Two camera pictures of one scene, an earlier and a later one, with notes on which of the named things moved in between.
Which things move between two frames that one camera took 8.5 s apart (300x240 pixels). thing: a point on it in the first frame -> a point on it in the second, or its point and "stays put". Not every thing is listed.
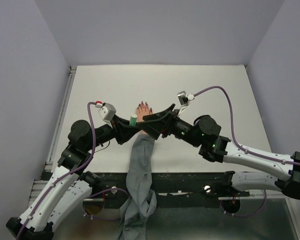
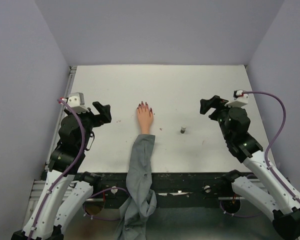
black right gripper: [154, 128] -> [206, 104]
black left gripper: [122, 130] -> [105, 116]
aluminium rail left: [49, 164] stays put
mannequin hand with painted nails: [142, 110] stays put
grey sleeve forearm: [142, 203] stays put
